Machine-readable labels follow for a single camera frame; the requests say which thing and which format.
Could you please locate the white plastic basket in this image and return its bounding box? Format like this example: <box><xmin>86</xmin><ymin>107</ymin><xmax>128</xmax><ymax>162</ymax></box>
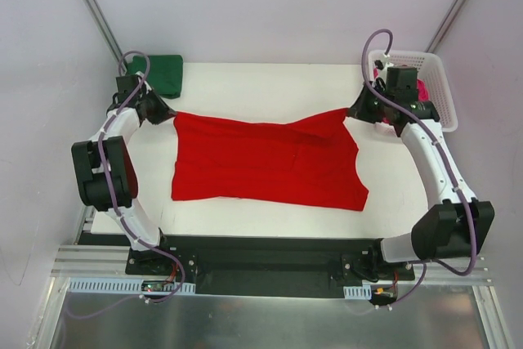
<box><xmin>388</xmin><ymin>50</ymin><xmax>458</xmax><ymax>132</ymax></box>

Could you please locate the red t shirt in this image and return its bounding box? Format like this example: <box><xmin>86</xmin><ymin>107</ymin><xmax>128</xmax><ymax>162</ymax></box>
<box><xmin>171</xmin><ymin>108</ymin><xmax>369</xmax><ymax>212</ymax></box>

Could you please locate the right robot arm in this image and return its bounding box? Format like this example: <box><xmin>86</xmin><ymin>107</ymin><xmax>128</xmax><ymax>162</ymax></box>
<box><xmin>348</xmin><ymin>60</ymin><xmax>495</xmax><ymax>280</ymax></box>

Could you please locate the folded green t shirt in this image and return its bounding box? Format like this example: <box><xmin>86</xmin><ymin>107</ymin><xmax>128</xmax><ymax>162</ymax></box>
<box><xmin>147</xmin><ymin>55</ymin><xmax>183</xmax><ymax>99</ymax></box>

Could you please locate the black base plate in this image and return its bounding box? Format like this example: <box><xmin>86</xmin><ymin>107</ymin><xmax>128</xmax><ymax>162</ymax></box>
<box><xmin>77</xmin><ymin>232</ymin><xmax>468</xmax><ymax>297</ymax></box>

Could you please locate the aluminium frame rail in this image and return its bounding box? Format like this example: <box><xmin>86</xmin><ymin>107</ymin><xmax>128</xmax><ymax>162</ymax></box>
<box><xmin>51</xmin><ymin>245</ymin><xmax>128</xmax><ymax>278</ymax></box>

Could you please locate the pink t shirt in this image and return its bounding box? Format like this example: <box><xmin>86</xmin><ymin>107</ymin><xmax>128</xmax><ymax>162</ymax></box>
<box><xmin>373</xmin><ymin>60</ymin><xmax>432</xmax><ymax>119</ymax></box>

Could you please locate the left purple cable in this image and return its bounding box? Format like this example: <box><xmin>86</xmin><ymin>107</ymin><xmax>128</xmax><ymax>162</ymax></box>
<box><xmin>65</xmin><ymin>51</ymin><xmax>186</xmax><ymax>320</ymax></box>

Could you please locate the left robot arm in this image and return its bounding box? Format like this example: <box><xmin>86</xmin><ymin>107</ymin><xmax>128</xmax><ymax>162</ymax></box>
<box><xmin>71</xmin><ymin>72</ymin><xmax>177</xmax><ymax>275</ymax></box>

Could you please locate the white cable duct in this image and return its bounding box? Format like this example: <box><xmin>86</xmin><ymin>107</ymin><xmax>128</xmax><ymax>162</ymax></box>
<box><xmin>343</xmin><ymin>284</ymin><xmax>372</xmax><ymax>301</ymax></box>
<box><xmin>69</xmin><ymin>278</ymin><xmax>196</xmax><ymax>297</ymax></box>

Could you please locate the right white cable duct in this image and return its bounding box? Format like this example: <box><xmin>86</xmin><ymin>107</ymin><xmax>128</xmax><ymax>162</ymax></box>
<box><xmin>343</xmin><ymin>284</ymin><xmax>372</xmax><ymax>301</ymax></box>

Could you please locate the left white cable duct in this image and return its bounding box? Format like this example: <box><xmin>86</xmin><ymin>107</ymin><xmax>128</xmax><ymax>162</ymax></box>
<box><xmin>69</xmin><ymin>278</ymin><xmax>196</xmax><ymax>297</ymax></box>

